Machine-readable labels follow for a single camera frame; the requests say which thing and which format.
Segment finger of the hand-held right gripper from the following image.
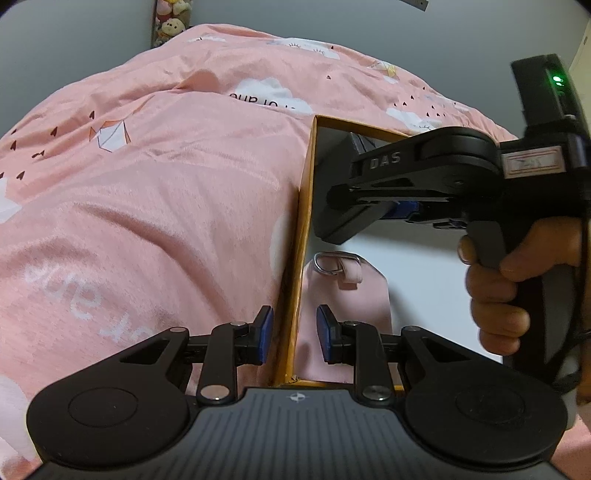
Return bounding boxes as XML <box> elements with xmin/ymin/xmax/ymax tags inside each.
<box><xmin>326</xmin><ymin>137</ymin><xmax>463</xmax><ymax>207</ymax></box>
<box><xmin>390</xmin><ymin>201</ymin><xmax>466</xmax><ymax>230</ymax></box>

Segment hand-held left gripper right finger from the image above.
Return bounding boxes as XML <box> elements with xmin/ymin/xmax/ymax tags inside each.
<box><xmin>316</xmin><ymin>304</ymin><xmax>482</xmax><ymax>409</ymax></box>

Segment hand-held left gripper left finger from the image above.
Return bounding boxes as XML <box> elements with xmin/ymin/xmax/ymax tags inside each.
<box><xmin>108</xmin><ymin>305</ymin><xmax>275</xmax><ymax>408</ymax></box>

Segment orange cardboard box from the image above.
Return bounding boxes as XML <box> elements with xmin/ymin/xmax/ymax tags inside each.
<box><xmin>267</xmin><ymin>114</ymin><xmax>522</xmax><ymax>388</ymax></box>

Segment person's right hand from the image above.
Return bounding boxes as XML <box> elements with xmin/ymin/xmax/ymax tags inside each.
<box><xmin>456</xmin><ymin>219</ymin><xmax>583</xmax><ymax>357</ymax></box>

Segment pale cabinet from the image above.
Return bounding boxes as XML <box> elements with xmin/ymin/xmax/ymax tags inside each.
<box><xmin>570</xmin><ymin>34</ymin><xmax>591</xmax><ymax>77</ymax></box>

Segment pink printed blanket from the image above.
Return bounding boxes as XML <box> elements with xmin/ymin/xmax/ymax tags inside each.
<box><xmin>0</xmin><ymin>21</ymin><xmax>591</xmax><ymax>480</ymax></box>

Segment hanging plush toys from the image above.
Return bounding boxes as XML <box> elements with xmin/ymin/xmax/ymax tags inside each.
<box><xmin>154</xmin><ymin>0</ymin><xmax>195</xmax><ymax>47</ymax></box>

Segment pink pouch with metal ring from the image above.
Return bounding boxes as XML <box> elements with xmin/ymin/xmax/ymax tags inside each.
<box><xmin>291</xmin><ymin>251</ymin><xmax>393</xmax><ymax>386</ymax></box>

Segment black wrist strap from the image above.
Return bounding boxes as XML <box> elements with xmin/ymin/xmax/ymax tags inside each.
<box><xmin>549</xmin><ymin>318</ymin><xmax>591</xmax><ymax>398</ymax></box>

